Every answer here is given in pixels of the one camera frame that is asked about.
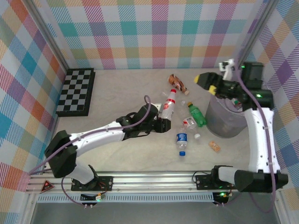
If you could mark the white bottle red cap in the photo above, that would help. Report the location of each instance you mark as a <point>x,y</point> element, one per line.
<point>168,105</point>

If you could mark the green bottle yellow cap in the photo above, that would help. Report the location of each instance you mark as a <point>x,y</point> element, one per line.
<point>197,115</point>

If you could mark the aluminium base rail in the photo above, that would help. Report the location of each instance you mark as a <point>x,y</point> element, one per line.
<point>151,183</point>

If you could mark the clear crushed plastic bottle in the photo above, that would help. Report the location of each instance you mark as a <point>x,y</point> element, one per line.
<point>164,94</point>

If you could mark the grey waste bin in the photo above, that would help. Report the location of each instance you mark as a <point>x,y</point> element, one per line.
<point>222,121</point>

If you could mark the blue label water bottle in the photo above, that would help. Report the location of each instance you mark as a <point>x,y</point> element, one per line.
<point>181,138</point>

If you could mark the connector with green light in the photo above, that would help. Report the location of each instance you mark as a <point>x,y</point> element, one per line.
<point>98,198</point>
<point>223,194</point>

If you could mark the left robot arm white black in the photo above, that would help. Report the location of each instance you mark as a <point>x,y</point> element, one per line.
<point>98,135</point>

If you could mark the red white label bottle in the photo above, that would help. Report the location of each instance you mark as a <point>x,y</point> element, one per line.
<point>189,122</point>

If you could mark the small orange card box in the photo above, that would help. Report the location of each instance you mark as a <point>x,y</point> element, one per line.
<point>214,146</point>

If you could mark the aluminium frame post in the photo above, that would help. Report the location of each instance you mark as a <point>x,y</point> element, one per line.
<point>255,35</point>
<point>49,35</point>

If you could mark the brown swirl drink bottle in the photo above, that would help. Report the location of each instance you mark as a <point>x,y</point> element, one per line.
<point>176,82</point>

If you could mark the clear bottle white cap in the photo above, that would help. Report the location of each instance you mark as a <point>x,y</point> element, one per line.
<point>183,102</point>

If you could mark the red triangle warning sign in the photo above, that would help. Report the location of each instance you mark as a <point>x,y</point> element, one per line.
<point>46,186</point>

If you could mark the black grey chessboard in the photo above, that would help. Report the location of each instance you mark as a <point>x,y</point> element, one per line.
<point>74,93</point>

